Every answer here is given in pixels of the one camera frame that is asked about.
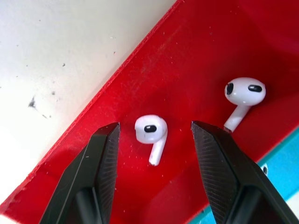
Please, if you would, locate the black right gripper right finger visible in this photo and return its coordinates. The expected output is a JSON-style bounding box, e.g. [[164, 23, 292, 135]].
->
[[191, 120, 299, 224]]

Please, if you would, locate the red plastic tray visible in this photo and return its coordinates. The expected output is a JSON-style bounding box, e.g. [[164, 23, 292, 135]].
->
[[0, 0, 299, 224]]

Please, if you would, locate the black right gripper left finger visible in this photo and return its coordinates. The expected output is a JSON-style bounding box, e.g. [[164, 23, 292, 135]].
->
[[38, 122, 121, 224]]

